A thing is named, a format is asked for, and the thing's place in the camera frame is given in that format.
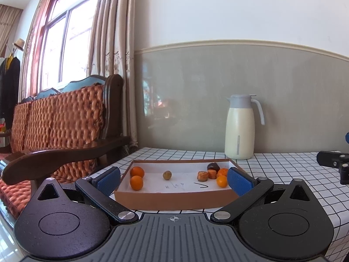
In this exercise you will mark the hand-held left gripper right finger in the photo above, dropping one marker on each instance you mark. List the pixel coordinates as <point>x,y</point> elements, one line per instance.
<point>240,181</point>

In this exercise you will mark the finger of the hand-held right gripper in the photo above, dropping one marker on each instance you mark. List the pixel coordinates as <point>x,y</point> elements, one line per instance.
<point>328,158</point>
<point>347,138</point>

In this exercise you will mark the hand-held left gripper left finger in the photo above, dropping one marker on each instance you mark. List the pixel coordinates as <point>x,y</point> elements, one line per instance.
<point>109,181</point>

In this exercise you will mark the small orange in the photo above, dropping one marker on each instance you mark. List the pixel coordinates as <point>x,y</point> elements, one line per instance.
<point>136,182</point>
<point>222,172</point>
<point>222,181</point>
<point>137,172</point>

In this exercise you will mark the peeled tangerine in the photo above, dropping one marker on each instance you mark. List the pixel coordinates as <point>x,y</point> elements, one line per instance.
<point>212,173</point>
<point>202,176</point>

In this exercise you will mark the dark purple mangosteen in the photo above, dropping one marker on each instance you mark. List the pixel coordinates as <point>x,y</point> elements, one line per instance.
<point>213,166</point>

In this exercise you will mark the shallow brown cardboard box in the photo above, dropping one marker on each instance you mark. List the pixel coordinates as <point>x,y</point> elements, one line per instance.
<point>163,196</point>

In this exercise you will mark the small brown kiwi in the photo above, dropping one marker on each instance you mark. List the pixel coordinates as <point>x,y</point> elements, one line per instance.
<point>167,175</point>

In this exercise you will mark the white black checked tablecloth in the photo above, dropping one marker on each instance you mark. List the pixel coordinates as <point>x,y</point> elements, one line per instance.
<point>286,169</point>

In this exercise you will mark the cream thermos jug grey lid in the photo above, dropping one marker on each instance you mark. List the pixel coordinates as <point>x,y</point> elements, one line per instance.
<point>238,131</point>

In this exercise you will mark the orange woven back cushion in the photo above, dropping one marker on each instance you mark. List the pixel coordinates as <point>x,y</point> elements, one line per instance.
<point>76,117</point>
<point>19,125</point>
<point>38,122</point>

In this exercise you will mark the dark wooden sofa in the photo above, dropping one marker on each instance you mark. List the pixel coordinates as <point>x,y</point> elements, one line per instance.
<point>114,101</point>

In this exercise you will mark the orange woven seat cushion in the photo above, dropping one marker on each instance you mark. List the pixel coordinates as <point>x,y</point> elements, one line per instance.
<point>13,193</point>

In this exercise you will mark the black hanging coat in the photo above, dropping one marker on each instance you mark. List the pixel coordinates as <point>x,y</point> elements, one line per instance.
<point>11,92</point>

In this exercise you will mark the beige patterned curtain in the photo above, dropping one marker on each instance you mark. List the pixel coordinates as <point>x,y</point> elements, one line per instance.
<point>32,46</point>
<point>114,32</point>

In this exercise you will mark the red framed window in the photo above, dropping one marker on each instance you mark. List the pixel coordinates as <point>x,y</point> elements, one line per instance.
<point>76,32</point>

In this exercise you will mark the yellow hanging garment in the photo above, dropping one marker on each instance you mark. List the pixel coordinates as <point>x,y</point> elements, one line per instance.
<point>10,60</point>

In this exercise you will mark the beige straw hat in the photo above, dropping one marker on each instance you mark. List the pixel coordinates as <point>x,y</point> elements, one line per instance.
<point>19,43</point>

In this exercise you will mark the brown striped curtain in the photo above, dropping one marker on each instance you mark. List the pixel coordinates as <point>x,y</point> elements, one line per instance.
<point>8,21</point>

